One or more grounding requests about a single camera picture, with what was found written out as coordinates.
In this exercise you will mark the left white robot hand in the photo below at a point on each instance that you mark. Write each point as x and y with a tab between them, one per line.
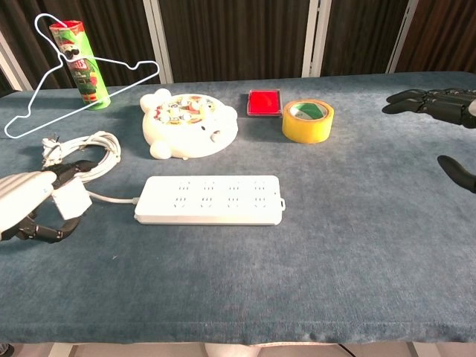
22	197

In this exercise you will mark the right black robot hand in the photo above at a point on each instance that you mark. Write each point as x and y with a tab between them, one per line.
446	106

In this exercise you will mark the white square power adapter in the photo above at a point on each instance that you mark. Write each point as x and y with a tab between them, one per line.
72	199

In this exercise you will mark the white power strip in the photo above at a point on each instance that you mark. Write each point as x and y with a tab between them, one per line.
208	201

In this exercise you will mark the green chips can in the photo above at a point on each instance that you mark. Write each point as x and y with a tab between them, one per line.
93	93

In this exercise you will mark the yellow tape roll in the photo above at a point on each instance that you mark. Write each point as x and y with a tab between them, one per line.
305	130

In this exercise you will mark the white bear-shaped toy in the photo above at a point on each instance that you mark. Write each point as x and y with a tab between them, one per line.
175	130

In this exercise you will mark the red ink pad box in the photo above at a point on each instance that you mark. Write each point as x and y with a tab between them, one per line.
264	103

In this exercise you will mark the blue table cloth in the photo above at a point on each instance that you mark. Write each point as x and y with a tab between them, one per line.
297	267

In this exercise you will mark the white metal frame post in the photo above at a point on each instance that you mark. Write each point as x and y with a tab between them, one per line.
316	37
401	37
11	63
158	41

